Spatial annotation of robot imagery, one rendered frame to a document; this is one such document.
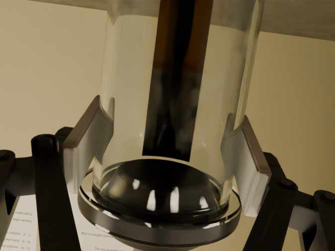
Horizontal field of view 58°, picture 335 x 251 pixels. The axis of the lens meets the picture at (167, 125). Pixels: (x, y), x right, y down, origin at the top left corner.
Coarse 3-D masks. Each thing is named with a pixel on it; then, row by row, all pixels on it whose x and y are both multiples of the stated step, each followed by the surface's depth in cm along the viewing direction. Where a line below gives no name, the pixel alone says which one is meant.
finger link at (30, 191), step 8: (64, 128) 18; (72, 128) 18; (64, 136) 17; (16, 160) 14; (24, 160) 14; (16, 168) 14; (24, 168) 14; (32, 168) 14; (16, 176) 14; (24, 176) 14; (32, 176) 14; (8, 184) 14; (16, 184) 14; (24, 184) 14; (32, 184) 14; (8, 192) 14; (16, 192) 14; (24, 192) 14; (32, 192) 14
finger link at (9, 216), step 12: (0, 156) 14; (12, 156) 14; (0, 168) 13; (12, 168) 14; (0, 180) 12; (0, 192) 12; (0, 204) 12; (12, 204) 14; (0, 216) 12; (12, 216) 14; (0, 228) 12; (0, 240) 12
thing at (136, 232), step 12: (84, 204) 17; (96, 216) 16; (108, 216) 16; (108, 228) 16; (120, 228) 16; (132, 228) 15; (144, 228) 15; (216, 228) 16; (228, 228) 17; (144, 240) 15; (156, 240) 15; (168, 240) 15; (180, 240) 16; (192, 240) 16; (204, 240) 16
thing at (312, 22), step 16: (32, 0) 72; (48, 0) 70; (64, 0) 67; (80, 0) 65; (96, 0) 63; (272, 0) 48; (288, 0) 47; (304, 0) 46; (320, 0) 45; (272, 16) 58; (288, 16) 57; (304, 16) 55; (320, 16) 54; (272, 32) 74; (288, 32) 71; (304, 32) 69; (320, 32) 67
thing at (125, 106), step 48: (144, 0) 14; (192, 0) 14; (240, 0) 15; (144, 48) 15; (192, 48) 14; (240, 48) 15; (144, 96) 15; (192, 96) 15; (240, 96) 16; (96, 144) 18; (144, 144) 15; (192, 144) 15; (96, 192) 18; (144, 192) 16; (192, 192) 16
